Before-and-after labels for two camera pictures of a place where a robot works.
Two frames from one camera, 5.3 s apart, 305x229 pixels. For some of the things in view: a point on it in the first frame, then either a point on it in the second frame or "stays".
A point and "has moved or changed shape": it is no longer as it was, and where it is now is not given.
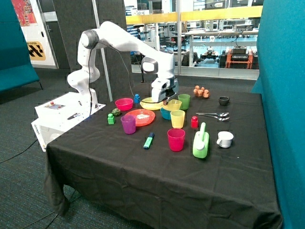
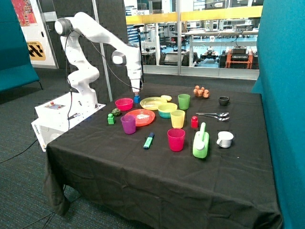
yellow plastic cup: [177, 117] stays
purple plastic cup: [129, 124] stays
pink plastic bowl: [124, 104] stays
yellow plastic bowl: [172, 105] has moved or changed shape
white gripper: [163, 88] to [135, 75]
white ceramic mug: [225, 139] stays
